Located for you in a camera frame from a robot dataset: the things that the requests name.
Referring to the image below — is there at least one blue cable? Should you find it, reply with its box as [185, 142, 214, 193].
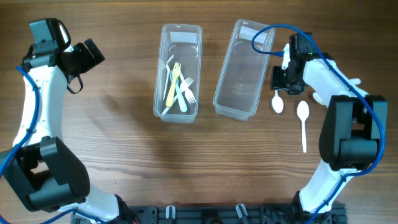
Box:
[251, 24, 386, 224]
[0, 65, 106, 224]

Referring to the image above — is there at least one thin white fork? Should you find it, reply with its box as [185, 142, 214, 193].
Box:
[180, 73, 197, 103]

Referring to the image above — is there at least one left blue cable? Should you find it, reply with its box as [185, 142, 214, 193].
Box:
[0, 65, 106, 224]

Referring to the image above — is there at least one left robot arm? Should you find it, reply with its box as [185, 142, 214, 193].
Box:
[1, 18, 138, 223]

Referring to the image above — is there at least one clear plastic container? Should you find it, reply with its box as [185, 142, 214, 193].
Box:
[213, 19, 275, 120]
[153, 24, 203, 123]

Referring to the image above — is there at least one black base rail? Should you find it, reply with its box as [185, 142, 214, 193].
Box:
[70, 203, 348, 224]

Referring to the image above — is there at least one left clear plastic container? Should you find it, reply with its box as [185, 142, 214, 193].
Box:
[153, 24, 203, 123]

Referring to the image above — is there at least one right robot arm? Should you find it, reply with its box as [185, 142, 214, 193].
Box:
[271, 32, 387, 223]

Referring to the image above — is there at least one yellow plastic fork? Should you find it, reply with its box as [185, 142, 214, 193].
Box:
[165, 62, 181, 107]

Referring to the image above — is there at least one curved white plastic fork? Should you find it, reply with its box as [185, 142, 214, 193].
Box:
[163, 54, 174, 100]

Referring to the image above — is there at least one right clear plastic container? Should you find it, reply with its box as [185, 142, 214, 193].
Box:
[213, 19, 275, 120]

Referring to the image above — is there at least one light blue plastic fork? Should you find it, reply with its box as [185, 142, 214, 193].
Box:
[175, 80, 188, 113]

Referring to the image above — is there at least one right blue cable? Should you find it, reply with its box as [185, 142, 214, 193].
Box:
[251, 24, 386, 224]

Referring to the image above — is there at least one thin white spoon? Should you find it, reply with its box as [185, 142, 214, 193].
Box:
[271, 90, 284, 114]

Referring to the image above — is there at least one light blue plastic spoon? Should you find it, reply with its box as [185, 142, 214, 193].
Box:
[349, 78, 361, 86]

